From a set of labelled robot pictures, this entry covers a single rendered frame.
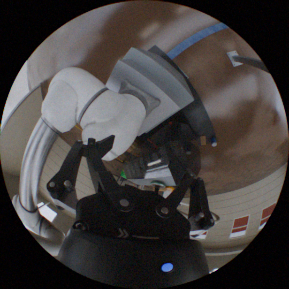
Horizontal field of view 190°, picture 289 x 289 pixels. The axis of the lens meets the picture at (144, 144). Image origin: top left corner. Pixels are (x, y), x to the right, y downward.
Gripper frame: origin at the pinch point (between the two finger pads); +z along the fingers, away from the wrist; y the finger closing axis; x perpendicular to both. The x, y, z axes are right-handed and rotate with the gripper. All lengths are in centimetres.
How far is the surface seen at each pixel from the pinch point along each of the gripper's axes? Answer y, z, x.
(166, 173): 38, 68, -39
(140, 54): -13.7, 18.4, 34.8
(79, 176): -270, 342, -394
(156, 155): 23, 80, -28
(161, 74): -1.9, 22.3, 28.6
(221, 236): 599, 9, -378
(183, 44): 8, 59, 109
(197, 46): 23, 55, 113
